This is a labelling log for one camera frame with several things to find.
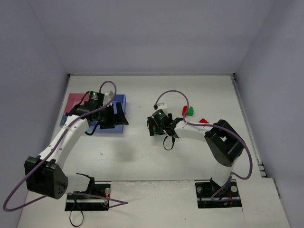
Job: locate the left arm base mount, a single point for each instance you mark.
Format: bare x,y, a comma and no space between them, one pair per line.
86,203

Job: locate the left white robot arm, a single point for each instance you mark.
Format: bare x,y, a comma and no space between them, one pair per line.
45,172

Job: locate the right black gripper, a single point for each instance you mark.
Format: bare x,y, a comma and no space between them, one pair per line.
154,126

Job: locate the purple-blue large container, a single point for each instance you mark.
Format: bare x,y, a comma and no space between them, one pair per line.
118,128

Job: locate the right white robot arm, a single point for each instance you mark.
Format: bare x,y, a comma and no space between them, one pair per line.
221,139

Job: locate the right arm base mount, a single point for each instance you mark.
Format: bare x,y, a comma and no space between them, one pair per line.
228,197

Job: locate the pink container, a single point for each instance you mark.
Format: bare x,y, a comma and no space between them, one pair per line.
72,100

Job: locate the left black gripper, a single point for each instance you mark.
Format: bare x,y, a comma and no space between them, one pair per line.
110,116

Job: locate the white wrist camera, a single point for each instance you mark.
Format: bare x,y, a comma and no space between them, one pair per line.
159,106
109,95

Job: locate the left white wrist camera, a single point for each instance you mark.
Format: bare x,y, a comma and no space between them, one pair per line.
109,95

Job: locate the red curved lego right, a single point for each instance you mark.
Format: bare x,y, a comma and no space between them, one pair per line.
184,111

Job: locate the green lego on red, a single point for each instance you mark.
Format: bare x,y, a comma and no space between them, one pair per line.
190,111

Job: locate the red yellow stacked lego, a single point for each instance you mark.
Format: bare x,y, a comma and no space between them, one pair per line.
203,121

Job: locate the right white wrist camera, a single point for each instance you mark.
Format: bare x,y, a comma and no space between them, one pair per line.
159,106

